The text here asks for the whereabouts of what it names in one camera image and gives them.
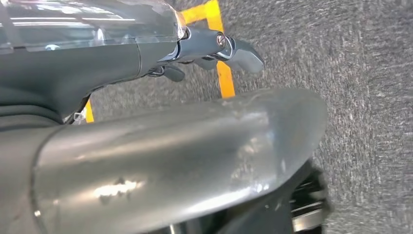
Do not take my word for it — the yellow floor tape square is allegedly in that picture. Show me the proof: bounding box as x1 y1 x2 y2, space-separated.
84 0 237 124

